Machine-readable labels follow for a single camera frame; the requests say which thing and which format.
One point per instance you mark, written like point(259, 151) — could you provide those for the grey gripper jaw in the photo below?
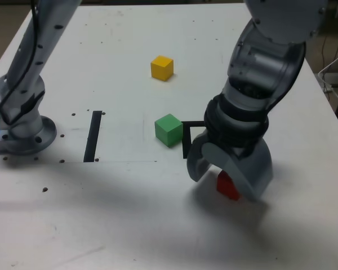
point(195, 163)
point(253, 177)

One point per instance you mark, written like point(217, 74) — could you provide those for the red cube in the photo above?
point(225, 187)

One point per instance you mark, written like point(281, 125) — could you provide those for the green cube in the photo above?
point(167, 132)

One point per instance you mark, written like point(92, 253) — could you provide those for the yellow cube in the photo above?
point(160, 70)

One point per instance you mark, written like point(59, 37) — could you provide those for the black tape square outline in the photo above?
point(186, 140)

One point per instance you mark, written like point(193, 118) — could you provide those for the black tape strip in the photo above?
point(91, 140)

